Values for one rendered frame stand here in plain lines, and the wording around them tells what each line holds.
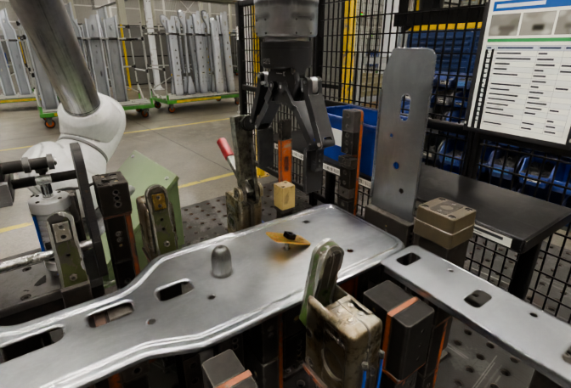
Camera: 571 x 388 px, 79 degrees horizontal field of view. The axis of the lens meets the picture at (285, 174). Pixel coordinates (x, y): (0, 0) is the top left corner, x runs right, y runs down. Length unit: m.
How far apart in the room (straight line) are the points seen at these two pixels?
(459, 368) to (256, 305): 0.53
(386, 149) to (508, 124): 0.30
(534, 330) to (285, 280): 0.33
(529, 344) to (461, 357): 0.40
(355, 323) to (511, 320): 0.23
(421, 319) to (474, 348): 0.42
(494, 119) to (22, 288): 1.00
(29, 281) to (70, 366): 0.28
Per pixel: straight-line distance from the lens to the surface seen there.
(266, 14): 0.51
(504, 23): 0.94
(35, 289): 0.73
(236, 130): 0.68
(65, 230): 0.63
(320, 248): 0.43
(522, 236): 0.74
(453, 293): 0.59
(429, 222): 0.70
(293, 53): 0.50
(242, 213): 0.72
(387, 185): 0.78
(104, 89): 7.75
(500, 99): 0.94
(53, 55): 1.05
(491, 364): 0.96
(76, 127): 1.20
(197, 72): 8.78
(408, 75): 0.72
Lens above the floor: 1.34
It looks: 20 degrees down
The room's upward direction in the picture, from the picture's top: straight up
